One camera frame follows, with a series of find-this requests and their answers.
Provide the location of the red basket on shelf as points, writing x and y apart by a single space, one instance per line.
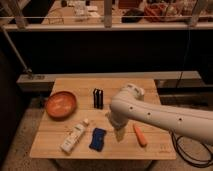
164 12

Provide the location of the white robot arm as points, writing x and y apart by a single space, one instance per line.
127 104

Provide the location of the black rectangular block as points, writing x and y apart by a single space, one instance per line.
98 98

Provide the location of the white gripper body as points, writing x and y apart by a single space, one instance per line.
119 134

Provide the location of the orange ceramic bowl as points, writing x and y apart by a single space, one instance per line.
61 105

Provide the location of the wooden table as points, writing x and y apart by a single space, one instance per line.
51 133

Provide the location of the orange carrot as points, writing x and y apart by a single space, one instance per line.
140 137

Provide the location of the white lotion tube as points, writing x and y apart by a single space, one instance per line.
73 138

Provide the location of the diagonal metal pole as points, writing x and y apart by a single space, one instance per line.
26 69

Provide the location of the black bag on shelf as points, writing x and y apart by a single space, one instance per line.
133 15

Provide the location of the grey metal ledge beam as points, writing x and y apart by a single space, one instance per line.
146 80

